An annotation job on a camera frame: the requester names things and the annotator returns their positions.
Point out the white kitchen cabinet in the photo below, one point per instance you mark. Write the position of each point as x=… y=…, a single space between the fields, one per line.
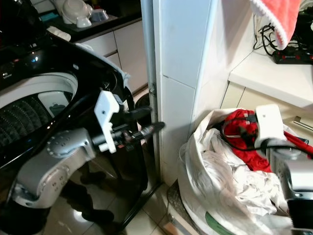
x=127 y=49

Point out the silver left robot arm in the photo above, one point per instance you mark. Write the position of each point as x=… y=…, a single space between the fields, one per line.
x=51 y=161

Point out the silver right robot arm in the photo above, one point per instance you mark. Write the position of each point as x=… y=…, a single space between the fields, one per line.
x=293 y=169

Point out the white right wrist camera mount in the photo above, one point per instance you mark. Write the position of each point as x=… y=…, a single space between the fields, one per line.
x=269 y=122

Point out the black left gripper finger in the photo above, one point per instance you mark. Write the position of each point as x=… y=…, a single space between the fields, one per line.
x=145 y=133
x=136 y=114

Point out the white rounded kitchen pot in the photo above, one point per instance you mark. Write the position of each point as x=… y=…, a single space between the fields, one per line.
x=76 y=10

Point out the white shelf board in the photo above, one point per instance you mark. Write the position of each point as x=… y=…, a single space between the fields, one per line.
x=269 y=78

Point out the small clear bluish container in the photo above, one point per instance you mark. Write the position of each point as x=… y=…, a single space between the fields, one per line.
x=99 y=15

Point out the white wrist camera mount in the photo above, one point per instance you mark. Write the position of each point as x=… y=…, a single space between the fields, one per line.
x=269 y=122
x=106 y=110

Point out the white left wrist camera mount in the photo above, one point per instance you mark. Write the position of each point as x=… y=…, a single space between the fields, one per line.
x=106 y=110

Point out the grey vertical pipe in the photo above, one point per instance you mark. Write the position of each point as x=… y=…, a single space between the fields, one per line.
x=147 y=58

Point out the red garment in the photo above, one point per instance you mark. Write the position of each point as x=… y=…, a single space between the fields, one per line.
x=234 y=128

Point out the red towel with white trim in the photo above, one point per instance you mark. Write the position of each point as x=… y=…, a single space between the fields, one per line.
x=276 y=14

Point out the black top-load washing machine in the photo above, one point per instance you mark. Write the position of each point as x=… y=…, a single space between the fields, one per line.
x=29 y=63

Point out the black power strip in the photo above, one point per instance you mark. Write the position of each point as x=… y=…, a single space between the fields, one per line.
x=293 y=57

